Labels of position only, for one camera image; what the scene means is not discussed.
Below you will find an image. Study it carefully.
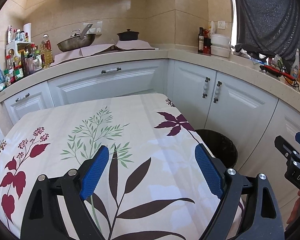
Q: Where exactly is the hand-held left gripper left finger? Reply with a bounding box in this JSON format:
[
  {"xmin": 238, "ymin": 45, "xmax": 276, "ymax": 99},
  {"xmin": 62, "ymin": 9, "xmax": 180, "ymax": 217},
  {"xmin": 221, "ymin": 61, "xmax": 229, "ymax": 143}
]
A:
[{"xmin": 21, "ymin": 145, "xmax": 110, "ymax": 240}]

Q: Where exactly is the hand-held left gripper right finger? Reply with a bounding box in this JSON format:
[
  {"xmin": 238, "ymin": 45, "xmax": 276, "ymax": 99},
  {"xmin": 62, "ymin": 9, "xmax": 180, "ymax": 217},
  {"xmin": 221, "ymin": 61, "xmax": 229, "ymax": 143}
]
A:
[{"xmin": 194, "ymin": 144, "xmax": 286, "ymax": 240}]

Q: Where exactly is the black trash bin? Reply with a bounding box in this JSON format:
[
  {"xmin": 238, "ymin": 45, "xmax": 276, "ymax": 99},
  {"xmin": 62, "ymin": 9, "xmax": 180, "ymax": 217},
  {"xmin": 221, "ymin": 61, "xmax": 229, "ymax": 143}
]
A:
[{"xmin": 194, "ymin": 129, "xmax": 238, "ymax": 169}]

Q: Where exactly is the person's right hand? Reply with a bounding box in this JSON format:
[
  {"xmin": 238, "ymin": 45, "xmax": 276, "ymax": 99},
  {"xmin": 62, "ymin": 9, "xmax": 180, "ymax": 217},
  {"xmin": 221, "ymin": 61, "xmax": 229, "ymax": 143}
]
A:
[{"xmin": 286, "ymin": 189, "xmax": 300, "ymax": 227}]

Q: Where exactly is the white cabinet door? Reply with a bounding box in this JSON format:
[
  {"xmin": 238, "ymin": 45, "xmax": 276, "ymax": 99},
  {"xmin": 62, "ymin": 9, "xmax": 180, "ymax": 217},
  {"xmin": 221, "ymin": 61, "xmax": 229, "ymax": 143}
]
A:
[
  {"xmin": 174, "ymin": 60, "xmax": 218, "ymax": 130},
  {"xmin": 240, "ymin": 100, "xmax": 300, "ymax": 180},
  {"xmin": 206, "ymin": 71, "xmax": 279, "ymax": 170},
  {"xmin": 3, "ymin": 90, "xmax": 53, "ymax": 125}
]

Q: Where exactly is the floral tablecloth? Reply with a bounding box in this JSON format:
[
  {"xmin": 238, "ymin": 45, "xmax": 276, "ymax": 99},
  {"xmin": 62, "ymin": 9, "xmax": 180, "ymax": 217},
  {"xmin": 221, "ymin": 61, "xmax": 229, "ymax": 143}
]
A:
[{"xmin": 0, "ymin": 93, "xmax": 243, "ymax": 240}]

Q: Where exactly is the white spray bottle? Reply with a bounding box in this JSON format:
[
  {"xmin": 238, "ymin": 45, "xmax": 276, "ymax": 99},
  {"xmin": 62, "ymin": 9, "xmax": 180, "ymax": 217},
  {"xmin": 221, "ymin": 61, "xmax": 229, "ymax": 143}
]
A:
[{"xmin": 290, "ymin": 49, "xmax": 300, "ymax": 80}]

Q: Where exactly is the red black utensil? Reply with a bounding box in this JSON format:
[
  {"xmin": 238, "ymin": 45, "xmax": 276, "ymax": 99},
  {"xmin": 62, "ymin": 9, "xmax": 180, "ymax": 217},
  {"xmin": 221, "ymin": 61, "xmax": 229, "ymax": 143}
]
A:
[{"xmin": 259, "ymin": 64, "xmax": 300, "ymax": 88}]

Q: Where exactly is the white drawer front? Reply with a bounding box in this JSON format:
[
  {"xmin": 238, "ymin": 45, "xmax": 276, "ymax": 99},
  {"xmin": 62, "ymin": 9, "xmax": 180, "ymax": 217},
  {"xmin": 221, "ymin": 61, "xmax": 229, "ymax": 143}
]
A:
[{"xmin": 48, "ymin": 59, "xmax": 167, "ymax": 108}]

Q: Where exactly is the white crumpled cloth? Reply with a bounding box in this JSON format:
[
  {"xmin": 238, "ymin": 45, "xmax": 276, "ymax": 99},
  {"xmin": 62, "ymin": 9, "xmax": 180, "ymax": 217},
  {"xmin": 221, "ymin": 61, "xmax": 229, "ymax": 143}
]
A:
[{"xmin": 234, "ymin": 49, "xmax": 251, "ymax": 58}]

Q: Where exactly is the white lidded container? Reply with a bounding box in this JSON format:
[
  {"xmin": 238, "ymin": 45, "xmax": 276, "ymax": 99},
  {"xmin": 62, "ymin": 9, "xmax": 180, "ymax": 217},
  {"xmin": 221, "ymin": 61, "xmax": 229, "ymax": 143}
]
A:
[
  {"xmin": 210, "ymin": 45, "xmax": 231, "ymax": 57},
  {"xmin": 210, "ymin": 33, "xmax": 231, "ymax": 47}
]

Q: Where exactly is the beige cloth cover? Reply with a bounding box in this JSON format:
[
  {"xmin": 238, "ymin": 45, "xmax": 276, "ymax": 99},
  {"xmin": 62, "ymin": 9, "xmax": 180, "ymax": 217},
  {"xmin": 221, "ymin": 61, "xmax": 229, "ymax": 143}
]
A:
[
  {"xmin": 116, "ymin": 40, "xmax": 157, "ymax": 50},
  {"xmin": 50, "ymin": 44, "xmax": 118, "ymax": 67}
]

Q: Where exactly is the red box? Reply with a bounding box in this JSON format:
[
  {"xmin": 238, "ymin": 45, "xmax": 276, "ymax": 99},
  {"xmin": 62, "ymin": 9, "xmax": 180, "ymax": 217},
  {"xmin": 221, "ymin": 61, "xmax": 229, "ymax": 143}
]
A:
[{"xmin": 203, "ymin": 29, "xmax": 213, "ymax": 55}]

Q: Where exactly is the cluster of condiment bottles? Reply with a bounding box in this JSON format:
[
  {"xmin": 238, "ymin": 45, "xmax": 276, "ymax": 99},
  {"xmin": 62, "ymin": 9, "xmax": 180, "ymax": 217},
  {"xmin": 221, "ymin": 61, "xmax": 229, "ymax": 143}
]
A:
[{"xmin": 3, "ymin": 25, "xmax": 54, "ymax": 87}]

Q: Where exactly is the dark olive oil bottle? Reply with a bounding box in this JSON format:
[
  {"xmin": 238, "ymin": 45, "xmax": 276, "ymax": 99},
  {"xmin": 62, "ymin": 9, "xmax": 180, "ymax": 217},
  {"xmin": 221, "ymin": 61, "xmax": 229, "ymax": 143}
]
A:
[{"xmin": 197, "ymin": 27, "xmax": 205, "ymax": 53}]

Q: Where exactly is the dark grey curtain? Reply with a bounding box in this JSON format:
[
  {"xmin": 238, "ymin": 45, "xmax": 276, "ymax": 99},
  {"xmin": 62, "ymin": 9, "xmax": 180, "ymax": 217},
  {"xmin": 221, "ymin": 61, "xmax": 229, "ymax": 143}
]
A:
[{"xmin": 232, "ymin": 0, "xmax": 300, "ymax": 67}]

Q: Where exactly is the steel wok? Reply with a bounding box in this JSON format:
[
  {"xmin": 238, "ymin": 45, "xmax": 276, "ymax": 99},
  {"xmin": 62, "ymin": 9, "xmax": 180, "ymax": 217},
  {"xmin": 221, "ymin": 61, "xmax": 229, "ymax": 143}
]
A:
[{"xmin": 57, "ymin": 33, "xmax": 96, "ymax": 52}]

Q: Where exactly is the black clay pot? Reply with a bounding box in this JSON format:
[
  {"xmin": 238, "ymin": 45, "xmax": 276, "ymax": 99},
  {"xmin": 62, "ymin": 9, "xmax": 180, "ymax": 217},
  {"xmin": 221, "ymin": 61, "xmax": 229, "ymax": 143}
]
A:
[{"xmin": 116, "ymin": 29, "xmax": 140, "ymax": 42}]

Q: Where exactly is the metal spatula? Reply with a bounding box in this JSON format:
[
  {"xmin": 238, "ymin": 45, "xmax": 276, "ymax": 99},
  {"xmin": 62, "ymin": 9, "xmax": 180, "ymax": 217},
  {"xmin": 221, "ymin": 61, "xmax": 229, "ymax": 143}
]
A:
[{"xmin": 80, "ymin": 23, "xmax": 93, "ymax": 40}]

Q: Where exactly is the white spice rack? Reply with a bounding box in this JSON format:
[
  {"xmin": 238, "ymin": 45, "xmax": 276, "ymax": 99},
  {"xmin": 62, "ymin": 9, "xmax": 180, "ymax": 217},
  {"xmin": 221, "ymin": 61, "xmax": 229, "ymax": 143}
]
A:
[{"xmin": 6, "ymin": 41, "xmax": 31, "ymax": 55}]

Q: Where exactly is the white paper towel roll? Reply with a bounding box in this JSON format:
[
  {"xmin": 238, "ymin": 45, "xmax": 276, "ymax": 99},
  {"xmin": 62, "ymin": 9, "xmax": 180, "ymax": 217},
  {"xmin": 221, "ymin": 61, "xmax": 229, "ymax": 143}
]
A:
[{"xmin": 23, "ymin": 23, "xmax": 32, "ymax": 42}]

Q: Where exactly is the wide white wall socket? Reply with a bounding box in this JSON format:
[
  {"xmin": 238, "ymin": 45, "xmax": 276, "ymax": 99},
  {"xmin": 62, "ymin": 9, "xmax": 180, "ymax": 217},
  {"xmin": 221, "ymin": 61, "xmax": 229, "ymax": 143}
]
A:
[{"xmin": 83, "ymin": 21, "xmax": 103, "ymax": 34}]

